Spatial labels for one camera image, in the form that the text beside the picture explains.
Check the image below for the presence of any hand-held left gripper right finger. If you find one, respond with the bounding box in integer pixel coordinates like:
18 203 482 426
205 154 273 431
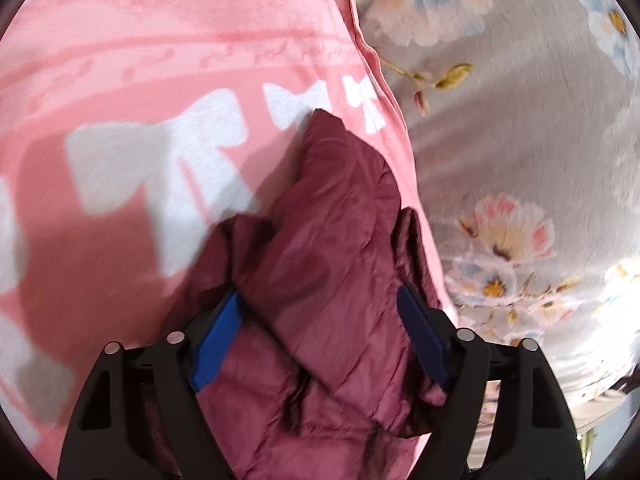
396 285 586 480

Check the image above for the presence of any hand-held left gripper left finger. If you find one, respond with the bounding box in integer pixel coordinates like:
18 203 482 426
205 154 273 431
57 287 246 480

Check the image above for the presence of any maroon puffer jacket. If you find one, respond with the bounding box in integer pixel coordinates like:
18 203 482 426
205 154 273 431
145 108 453 480

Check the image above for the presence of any grey floral bed sheet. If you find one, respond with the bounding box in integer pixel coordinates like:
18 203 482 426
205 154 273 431
335 0 640 401

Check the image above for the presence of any pink blanket with white bows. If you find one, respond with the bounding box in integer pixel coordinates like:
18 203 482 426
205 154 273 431
0 0 461 480

